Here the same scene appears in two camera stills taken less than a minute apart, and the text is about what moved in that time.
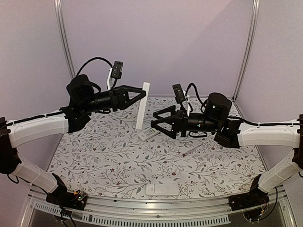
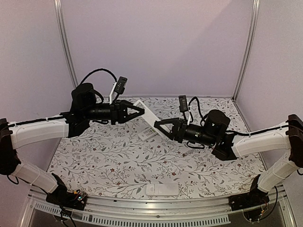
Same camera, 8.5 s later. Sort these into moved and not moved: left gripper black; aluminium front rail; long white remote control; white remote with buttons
Moved: left gripper black; long white remote control
Not moved: aluminium front rail; white remote with buttons
